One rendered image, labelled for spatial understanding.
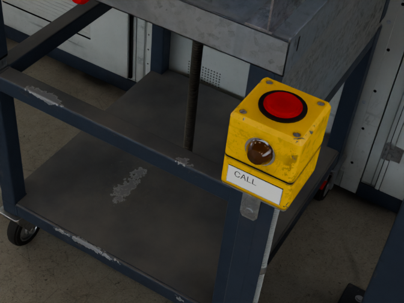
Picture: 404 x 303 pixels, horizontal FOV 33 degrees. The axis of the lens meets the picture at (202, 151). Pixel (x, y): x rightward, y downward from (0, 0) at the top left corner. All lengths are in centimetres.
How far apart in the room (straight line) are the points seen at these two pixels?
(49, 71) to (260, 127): 161
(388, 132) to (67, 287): 86
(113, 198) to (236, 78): 52
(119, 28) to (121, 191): 59
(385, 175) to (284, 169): 116
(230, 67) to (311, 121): 120
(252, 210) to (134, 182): 86
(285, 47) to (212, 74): 103
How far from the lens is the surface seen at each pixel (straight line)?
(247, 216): 80
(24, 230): 169
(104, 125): 123
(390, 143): 178
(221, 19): 94
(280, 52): 91
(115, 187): 161
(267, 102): 70
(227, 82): 191
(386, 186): 186
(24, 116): 208
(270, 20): 90
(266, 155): 68
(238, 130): 69
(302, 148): 67
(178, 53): 195
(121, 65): 208
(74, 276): 167
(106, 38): 207
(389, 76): 170
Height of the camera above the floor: 133
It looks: 43 degrees down
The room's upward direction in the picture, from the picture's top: 7 degrees clockwise
